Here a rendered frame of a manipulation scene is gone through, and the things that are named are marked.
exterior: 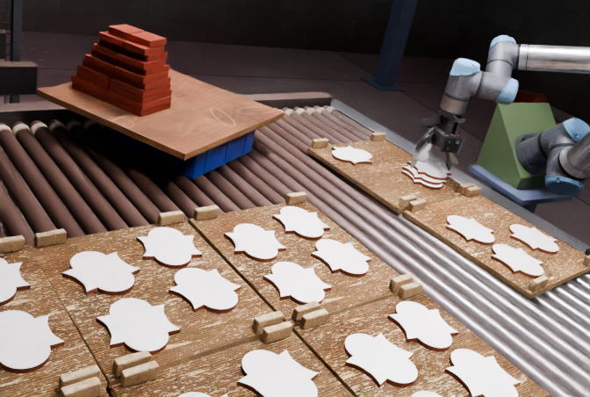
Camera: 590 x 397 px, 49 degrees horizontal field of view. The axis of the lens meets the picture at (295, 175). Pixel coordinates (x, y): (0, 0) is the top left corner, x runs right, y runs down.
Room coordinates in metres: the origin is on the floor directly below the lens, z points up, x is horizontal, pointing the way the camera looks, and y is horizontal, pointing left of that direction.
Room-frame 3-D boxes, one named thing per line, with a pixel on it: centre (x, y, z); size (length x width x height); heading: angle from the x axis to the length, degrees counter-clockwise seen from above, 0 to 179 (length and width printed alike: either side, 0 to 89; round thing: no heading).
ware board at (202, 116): (1.75, 0.40, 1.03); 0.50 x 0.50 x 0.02; 67
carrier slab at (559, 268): (1.58, -0.58, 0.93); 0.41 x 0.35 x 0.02; 45
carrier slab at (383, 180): (1.87, -0.29, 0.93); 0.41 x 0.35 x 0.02; 43
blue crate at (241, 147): (1.72, 0.34, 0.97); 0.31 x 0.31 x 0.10; 67
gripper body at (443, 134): (1.87, -0.42, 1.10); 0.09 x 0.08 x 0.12; 24
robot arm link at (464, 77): (1.87, -0.42, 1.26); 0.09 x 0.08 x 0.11; 84
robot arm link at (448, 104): (1.88, -0.42, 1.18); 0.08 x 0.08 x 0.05
